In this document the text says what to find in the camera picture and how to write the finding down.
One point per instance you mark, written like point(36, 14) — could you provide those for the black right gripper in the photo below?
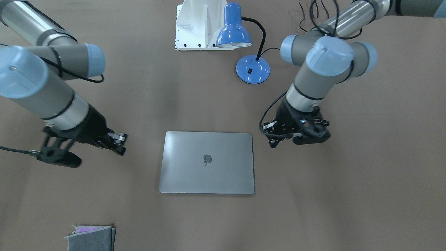
point(91, 127)

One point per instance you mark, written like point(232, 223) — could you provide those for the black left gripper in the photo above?
point(287, 115)

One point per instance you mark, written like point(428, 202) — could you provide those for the grey laptop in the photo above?
point(207, 163)

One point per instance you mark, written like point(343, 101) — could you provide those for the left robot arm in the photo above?
point(325, 59)

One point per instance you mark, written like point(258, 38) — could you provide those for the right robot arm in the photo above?
point(35, 77)

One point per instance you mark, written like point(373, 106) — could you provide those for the blue desk lamp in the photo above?
point(251, 69)

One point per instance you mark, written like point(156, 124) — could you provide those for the grey felt cloth stack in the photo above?
point(91, 238)

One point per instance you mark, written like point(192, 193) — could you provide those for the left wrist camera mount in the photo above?
point(312, 127)

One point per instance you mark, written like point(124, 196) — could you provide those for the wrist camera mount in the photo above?
point(312, 127)
point(56, 148)

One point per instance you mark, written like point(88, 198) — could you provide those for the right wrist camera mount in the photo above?
point(56, 148)

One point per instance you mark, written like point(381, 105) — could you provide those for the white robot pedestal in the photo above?
point(198, 23)

